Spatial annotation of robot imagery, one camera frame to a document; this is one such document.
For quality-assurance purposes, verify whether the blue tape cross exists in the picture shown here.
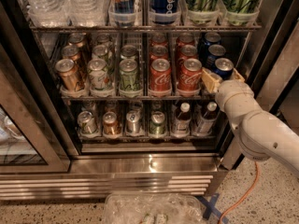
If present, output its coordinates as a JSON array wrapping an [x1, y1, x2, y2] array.
[[197, 193, 221, 224]]

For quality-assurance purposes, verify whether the white-green soda can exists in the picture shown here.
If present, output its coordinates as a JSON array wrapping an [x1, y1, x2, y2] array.
[[88, 59, 112, 91], [95, 34, 114, 49], [92, 44, 114, 75]]

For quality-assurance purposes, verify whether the front gold soda can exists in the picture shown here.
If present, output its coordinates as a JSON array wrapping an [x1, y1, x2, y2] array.
[[55, 59, 85, 91]]

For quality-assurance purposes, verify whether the front right coca-cola can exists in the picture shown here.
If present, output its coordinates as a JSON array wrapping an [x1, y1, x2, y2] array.
[[178, 58, 202, 91]]

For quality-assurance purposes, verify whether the rear right coca-cola can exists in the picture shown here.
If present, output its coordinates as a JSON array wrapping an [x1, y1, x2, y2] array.
[[176, 33, 195, 49]]

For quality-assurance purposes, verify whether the left green drink bottle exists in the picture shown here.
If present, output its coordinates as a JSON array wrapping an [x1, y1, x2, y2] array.
[[184, 0, 224, 25]]

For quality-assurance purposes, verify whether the water bottle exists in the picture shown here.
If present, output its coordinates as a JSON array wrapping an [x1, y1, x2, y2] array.
[[27, 0, 68, 27], [70, 0, 110, 27]]

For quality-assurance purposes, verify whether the front left coca-cola can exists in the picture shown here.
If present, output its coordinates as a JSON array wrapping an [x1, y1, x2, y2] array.
[[149, 59, 171, 91]]

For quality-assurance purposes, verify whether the right water bottle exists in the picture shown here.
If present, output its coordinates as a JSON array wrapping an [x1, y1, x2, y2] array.
[[70, 0, 110, 27]]

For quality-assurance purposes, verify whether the right green drink bottle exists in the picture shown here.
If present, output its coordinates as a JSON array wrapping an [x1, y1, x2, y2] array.
[[222, 0, 260, 26]]

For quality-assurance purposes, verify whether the bottom silver soda can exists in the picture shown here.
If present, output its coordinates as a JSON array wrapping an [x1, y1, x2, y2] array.
[[126, 110, 141, 133]]

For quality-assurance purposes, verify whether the tall red bull can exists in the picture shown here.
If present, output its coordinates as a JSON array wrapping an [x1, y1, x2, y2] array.
[[112, 0, 134, 27]]

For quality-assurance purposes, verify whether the bottom left silver-green can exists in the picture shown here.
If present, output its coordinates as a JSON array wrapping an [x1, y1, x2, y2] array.
[[78, 111, 97, 134]]

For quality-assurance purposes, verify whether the glass fridge door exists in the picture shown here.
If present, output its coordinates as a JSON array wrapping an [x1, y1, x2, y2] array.
[[0, 45, 70, 175]]

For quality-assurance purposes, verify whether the rear white-green soda can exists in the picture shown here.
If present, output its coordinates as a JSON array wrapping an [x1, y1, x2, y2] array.
[[95, 34, 114, 49]]

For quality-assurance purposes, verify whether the rear gold soda can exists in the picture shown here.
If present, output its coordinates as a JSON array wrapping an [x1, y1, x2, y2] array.
[[68, 33, 91, 62]]

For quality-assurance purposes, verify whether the gold soda can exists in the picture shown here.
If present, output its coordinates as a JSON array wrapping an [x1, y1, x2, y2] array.
[[61, 44, 89, 81], [68, 33, 91, 62], [55, 59, 85, 91]]

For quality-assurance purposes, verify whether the tall pepsi can top shelf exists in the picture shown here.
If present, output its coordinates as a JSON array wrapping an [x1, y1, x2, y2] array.
[[149, 0, 178, 24]]

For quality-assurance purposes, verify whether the front white-green soda can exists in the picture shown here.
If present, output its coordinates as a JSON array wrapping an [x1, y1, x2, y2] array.
[[88, 59, 112, 91]]

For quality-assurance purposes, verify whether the middle left coca-cola can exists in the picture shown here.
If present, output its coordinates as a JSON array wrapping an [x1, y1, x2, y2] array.
[[149, 45, 169, 63]]

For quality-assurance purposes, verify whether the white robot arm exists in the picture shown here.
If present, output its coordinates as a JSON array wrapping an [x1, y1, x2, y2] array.
[[202, 68, 299, 177]]

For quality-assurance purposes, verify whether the middle gold soda can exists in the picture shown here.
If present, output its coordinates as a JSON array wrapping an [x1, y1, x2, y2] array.
[[61, 44, 89, 81]]

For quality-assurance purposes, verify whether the brown juice bottle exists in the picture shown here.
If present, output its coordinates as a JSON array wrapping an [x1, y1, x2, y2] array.
[[172, 103, 192, 134], [196, 102, 218, 133]]

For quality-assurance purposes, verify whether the left water bottle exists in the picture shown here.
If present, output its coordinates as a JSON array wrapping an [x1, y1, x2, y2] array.
[[27, 0, 68, 27]]

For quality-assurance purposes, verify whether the stainless steel fridge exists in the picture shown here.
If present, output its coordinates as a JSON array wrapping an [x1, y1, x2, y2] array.
[[0, 0, 299, 200]]

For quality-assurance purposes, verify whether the left brown juice bottle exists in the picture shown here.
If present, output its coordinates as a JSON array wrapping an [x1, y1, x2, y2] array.
[[172, 103, 192, 134]]

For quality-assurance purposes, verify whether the middle green soda can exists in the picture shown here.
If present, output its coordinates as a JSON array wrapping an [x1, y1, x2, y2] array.
[[121, 44, 138, 61]]

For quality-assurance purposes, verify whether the clear plastic bin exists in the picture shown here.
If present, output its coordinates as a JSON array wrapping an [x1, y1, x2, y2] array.
[[103, 193, 202, 224]]

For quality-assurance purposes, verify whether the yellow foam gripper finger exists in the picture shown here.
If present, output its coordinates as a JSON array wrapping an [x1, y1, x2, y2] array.
[[231, 68, 245, 82], [202, 68, 222, 93]]

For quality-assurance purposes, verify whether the bottom orange soda can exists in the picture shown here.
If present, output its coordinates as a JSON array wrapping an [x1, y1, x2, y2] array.
[[103, 112, 120, 135]]

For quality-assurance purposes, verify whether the green drink bottle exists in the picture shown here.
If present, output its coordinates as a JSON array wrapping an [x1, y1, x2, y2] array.
[[184, 0, 224, 25], [222, 0, 260, 26]]

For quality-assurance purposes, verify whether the bottom green soda can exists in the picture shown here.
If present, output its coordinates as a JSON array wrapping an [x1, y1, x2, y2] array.
[[149, 111, 165, 135]]

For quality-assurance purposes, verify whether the middle white-green soda can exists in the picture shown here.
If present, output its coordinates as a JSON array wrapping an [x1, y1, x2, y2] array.
[[92, 44, 114, 75]]

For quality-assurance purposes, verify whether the green soda can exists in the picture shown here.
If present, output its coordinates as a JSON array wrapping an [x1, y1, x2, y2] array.
[[120, 59, 139, 91], [149, 111, 165, 135], [121, 44, 138, 61]]

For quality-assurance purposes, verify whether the orange power cable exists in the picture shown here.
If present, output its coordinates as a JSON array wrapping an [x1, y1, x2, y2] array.
[[217, 161, 261, 224]]

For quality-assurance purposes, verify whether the right brown juice bottle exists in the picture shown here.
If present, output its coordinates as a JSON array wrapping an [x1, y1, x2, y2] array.
[[196, 102, 218, 133]]

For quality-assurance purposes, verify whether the coca-cola can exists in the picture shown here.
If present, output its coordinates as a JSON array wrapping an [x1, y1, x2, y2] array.
[[149, 59, 171, 91], [176, 45, 197, 66], [149, 45, 169, 63], [150, 33, 168, 47], [176, 33, 195, 49], [178, 58, 202, 91]]

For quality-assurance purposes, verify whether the front green soda can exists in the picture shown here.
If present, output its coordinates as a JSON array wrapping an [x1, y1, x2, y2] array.
[[120, 59, 139, 91]]

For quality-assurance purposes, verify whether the blue pepsi can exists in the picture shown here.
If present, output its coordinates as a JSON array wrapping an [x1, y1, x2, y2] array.
[[212, 58, 234, 79], [204, 44, 226, 68], [198, 32, 221, 61]]

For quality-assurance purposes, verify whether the middle right coca-cola can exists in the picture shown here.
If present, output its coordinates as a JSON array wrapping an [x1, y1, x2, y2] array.
[[176, 45, 197, 66]]

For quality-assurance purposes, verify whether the rear left coca-cola can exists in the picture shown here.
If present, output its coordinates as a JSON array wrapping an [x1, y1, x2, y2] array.
[[150, 33, 168, 47]]

